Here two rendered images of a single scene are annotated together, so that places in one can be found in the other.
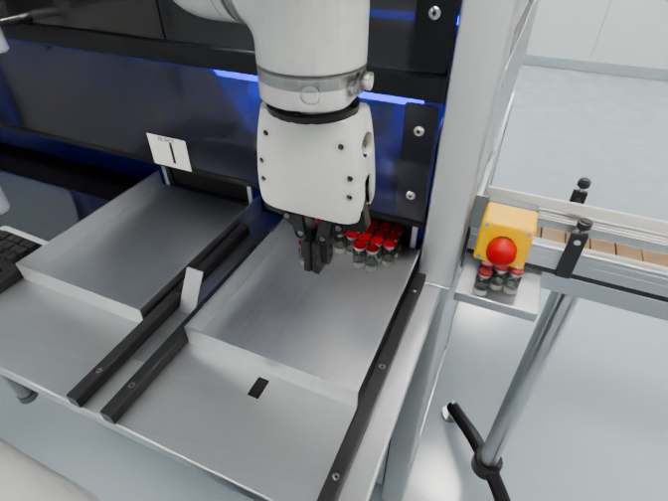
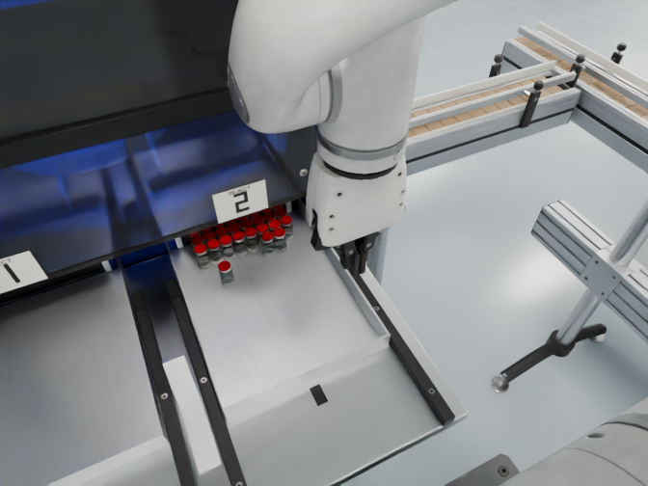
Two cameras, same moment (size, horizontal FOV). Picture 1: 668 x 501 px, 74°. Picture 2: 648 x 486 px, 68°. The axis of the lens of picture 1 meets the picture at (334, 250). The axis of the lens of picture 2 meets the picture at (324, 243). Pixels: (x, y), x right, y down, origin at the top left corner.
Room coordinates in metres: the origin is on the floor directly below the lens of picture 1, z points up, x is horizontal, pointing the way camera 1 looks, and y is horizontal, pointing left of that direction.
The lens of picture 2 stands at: (0.13, 0.32, 1.54)
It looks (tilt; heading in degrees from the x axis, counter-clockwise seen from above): 48 degrees down; 311
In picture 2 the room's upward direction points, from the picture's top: straight up
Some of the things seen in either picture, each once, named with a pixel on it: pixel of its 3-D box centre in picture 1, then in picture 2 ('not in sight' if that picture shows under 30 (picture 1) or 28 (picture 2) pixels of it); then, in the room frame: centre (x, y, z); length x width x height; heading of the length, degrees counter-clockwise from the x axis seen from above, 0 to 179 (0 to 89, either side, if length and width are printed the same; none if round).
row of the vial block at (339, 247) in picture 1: (346, 242); (246, 242); (0.61, -0.02, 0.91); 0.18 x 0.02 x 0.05; 66
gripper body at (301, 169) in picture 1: (314, 153); (358, 188); (0.35, 0.02, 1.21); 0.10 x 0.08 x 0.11; 67
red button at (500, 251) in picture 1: (501, 250); not in sight; (0.48, -0.24, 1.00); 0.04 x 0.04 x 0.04; 66
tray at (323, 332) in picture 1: (319, 284); (268, 289); (0.51, 0.02, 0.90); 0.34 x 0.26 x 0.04; 156
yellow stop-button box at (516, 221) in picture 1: (505, 233); not in sight; (0.52, -0.25, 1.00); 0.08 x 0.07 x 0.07; 156
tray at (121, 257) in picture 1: (152, 234); (49, 371); (0.65, 0.33, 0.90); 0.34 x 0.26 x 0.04; 156
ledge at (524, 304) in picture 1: (499, 279); not in sight; (0.55, -0.28, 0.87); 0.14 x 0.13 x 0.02; 156
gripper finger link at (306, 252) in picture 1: (301, 235); (341, 254); (0.36, 0.03, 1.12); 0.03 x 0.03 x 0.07; 67
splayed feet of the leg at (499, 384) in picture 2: not in sight; (555, 349); (0.08, -0.83, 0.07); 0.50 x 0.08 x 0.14; 66
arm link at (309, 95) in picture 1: (314, 81); (364, 137); (0.35, 0.01, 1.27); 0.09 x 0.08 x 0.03; 67
